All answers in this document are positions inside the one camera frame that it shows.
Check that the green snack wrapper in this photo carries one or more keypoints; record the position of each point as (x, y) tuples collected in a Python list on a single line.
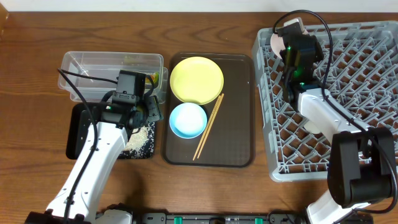
[(154, 76)]

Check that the black tray bin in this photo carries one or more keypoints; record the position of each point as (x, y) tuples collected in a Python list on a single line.
[(78, 130)]

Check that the clear plastic bin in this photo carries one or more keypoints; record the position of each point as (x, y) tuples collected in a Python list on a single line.
[(82, 67)]

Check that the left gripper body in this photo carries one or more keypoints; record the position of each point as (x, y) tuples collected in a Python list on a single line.
[(152, 107)]

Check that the white rice pile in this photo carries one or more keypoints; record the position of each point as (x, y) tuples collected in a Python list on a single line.
[(141, 144)]

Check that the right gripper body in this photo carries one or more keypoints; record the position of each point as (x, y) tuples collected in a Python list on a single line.
[(296, 34)]

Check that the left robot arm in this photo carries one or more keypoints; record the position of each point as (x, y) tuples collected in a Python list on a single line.
[(120, 114)]

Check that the light blue bowl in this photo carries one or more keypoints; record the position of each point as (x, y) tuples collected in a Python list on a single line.
[(188, 120)]

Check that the right wooden chopstick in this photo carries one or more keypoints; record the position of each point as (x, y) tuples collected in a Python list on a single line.
[(211, 124)]

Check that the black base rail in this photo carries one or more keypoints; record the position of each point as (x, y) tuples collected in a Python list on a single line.
[(217, 218)]

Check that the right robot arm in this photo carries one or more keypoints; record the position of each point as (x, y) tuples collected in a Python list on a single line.
[(362, 165)]

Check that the grey dishwasher rack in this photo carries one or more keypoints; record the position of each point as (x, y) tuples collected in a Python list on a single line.
[(360, 69)]

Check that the dark brown serving tray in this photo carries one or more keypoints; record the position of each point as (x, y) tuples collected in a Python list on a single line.
[(231, 141)]

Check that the yellow plate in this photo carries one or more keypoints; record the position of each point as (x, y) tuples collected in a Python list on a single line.
[(196, 80)]

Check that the wooden chopstick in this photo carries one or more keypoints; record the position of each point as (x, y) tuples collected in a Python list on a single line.
[(206, 130), (211, 124)]

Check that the left wooden chopstick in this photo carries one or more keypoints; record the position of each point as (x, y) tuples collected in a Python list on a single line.
[(206, 130)]

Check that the white green cup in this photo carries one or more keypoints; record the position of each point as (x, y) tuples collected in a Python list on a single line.
[(311, 128)]

